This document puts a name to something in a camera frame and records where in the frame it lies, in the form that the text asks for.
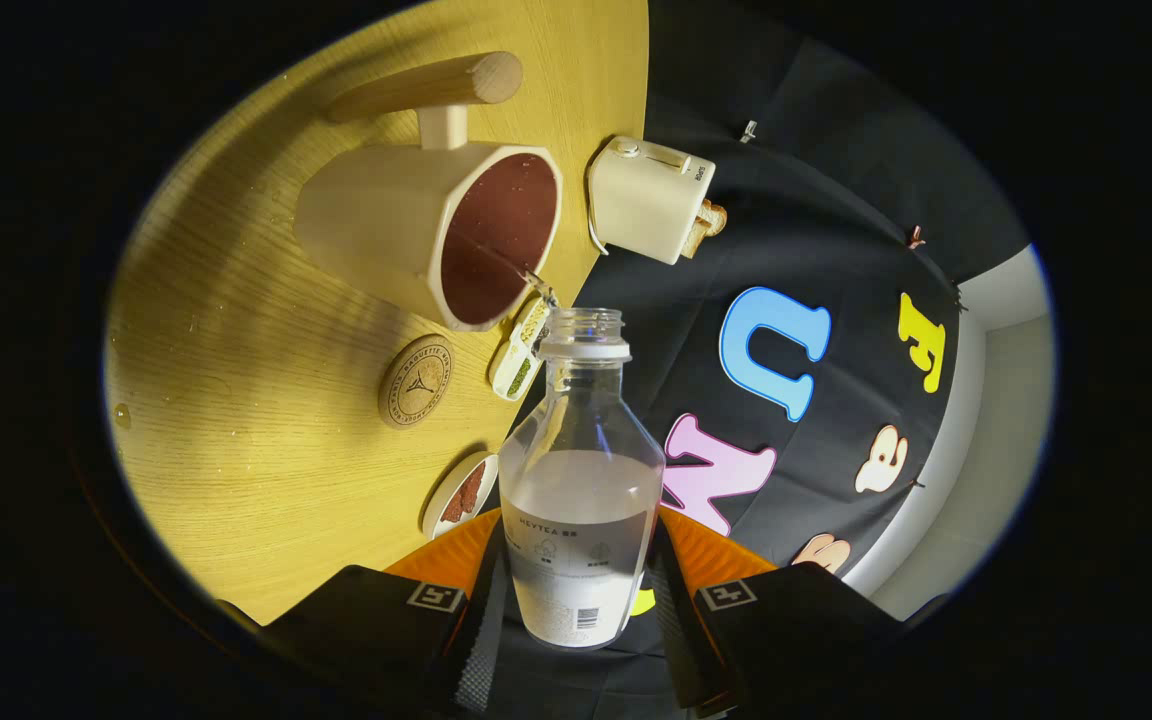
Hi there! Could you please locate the round wooden coaster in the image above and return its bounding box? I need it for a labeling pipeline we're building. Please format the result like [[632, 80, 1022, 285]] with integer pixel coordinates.
[[378, 334, 454, 430]]

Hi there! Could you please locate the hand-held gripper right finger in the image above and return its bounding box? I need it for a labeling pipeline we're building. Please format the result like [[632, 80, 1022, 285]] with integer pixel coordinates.
[[641, 505, 905, 720]]

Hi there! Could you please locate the wooden table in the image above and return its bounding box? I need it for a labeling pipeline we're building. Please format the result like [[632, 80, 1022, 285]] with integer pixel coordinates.
[[104, 0, 650, 626]]

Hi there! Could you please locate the black backdrop cloth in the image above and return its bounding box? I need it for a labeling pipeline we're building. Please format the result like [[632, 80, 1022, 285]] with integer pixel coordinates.
[[476, 0, 1032, 720]]

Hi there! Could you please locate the white divided condiment dish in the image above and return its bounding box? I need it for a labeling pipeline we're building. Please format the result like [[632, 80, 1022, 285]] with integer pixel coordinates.
[[488, 292, 555, 403]]

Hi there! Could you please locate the clear plastic juice bottle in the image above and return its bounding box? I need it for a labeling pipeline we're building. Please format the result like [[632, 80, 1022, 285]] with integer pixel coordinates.
[[498, 307, 667, 651]]

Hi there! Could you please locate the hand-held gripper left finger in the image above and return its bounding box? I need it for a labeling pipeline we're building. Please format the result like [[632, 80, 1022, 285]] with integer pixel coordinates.
[[256, 508, 515, 720]]

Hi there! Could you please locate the cream cup with wooden handle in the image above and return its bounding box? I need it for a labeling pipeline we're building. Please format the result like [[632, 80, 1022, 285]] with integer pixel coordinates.
[[293, 50, 565, 333]]

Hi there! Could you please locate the white round plate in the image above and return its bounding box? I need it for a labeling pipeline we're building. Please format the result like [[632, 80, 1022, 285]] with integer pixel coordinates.
[[421, 450, 500, 541]]

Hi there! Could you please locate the cream toaster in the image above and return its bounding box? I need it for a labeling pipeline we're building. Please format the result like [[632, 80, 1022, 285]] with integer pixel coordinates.
[[586, 136, 717, 266]]

